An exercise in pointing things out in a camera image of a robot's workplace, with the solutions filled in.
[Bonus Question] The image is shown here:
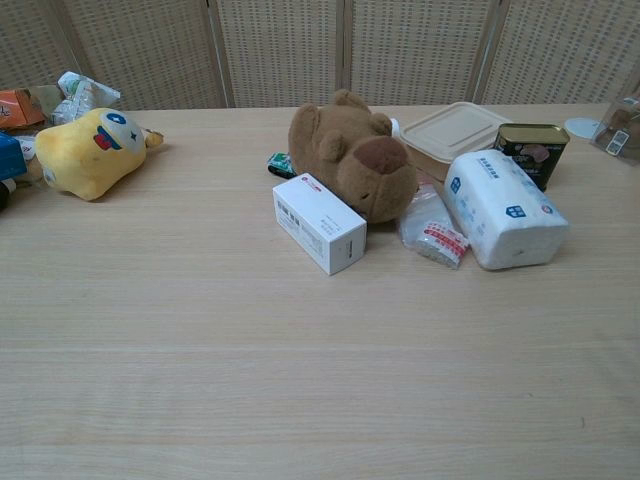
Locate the white soft tissue pack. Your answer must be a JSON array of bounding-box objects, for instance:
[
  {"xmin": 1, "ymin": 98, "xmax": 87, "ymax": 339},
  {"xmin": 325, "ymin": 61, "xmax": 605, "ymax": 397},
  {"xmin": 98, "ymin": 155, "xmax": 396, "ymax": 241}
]
[{"xmin": 443, "ymin": 149, "xmax": 571, "ymax": 272}]

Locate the white rectangular cardboard box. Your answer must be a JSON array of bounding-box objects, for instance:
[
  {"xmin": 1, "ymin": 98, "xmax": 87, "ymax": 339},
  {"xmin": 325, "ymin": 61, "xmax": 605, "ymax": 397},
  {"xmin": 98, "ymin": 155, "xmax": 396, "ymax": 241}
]
[{"xmin": 272, "ymin": 172, "xmax": 368, "ymax": 276}]

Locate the small green packet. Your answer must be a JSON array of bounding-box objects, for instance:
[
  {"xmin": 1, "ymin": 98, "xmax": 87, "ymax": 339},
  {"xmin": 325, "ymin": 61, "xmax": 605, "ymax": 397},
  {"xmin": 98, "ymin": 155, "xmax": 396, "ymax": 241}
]
[{"xmin": 265, "ymin": 151, "xmax": 296, "ymax": 180}]

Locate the brown capybara plush toy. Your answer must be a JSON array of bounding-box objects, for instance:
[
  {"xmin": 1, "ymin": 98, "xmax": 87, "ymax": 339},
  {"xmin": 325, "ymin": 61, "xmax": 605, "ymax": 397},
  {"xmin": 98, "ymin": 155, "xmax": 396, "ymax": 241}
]
[{"xmin": 288, "ymin": 88, "xmax": 420, "ymax": 225}]

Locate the clear zip bag red label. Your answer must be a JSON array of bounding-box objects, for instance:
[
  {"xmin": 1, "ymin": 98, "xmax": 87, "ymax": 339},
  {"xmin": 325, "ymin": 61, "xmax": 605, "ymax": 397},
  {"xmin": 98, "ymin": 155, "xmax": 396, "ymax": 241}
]
[{"xmin": 398, "ymin": 180, "xmax": 472, "ymax": 270}]

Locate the beige lidded food container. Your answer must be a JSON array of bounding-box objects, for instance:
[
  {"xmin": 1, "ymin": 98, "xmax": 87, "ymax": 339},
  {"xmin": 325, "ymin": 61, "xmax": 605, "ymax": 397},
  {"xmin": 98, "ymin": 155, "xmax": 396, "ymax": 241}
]
[{"xmin": 397, "ymin": 101, "xmax": 515, "ymax": 182}]

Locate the woven folding screen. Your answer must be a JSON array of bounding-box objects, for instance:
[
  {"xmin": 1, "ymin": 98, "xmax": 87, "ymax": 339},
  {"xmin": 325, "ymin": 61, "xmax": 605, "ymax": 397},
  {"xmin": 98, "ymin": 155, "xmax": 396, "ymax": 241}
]
[{"xmin": 0, "ymin": 0, "xmax": 640, "ymax": 111}]

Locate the dark luncheon meat can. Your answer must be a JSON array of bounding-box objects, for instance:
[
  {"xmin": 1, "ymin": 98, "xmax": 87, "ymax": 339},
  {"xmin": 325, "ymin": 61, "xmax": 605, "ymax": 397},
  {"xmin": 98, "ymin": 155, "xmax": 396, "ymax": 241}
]
[{"xmin": 493, "ymin": 123, "xmax": 572, "ymax": 193}]

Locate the yellow plush toy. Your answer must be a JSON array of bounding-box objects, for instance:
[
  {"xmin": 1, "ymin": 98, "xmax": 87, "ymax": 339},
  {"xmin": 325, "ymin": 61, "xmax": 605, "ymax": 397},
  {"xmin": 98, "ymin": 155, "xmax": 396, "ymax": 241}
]
[{"xmin": 33, "ymin": 107, "xmax": 165, "ymax": 202}]

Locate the crumpled white green plastic bag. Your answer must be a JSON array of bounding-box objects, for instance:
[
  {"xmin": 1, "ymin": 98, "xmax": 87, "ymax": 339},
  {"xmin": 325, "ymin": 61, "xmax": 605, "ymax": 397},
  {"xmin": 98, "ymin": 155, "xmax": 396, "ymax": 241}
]
[{"xmin": 48, "ymin": 70, "xmax": 122, "ymax": 126}]

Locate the white round disc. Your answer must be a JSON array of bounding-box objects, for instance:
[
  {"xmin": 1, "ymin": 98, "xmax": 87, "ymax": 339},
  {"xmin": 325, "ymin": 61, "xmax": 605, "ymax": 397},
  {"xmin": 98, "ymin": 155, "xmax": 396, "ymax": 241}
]
[{"xmin": 565, "ymin": 116, "xmax": 602, "ymax": 138}]

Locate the clear plastic box brown toy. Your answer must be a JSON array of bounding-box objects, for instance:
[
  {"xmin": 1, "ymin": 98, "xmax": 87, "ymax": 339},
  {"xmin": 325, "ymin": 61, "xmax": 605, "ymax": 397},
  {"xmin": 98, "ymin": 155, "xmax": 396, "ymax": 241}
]
[{"xmin": 589, "ymin": 93, "xmax": 640, "ymax": 168}]

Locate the blue white box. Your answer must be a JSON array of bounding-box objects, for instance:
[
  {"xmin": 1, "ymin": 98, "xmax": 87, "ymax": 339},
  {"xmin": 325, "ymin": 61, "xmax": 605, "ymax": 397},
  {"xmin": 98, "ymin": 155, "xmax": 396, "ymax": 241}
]
[{"xmin": 0, "ymin": 130, "xmax": 28, "ymax": 187}]

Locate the orange snack bag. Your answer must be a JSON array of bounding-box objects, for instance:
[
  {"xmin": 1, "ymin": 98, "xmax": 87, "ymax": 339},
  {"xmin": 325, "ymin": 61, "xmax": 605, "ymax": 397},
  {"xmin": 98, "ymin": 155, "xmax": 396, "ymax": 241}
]
[{"xmin": 0, "ymin": 88, "xmax": 47, "ymax": 129}]

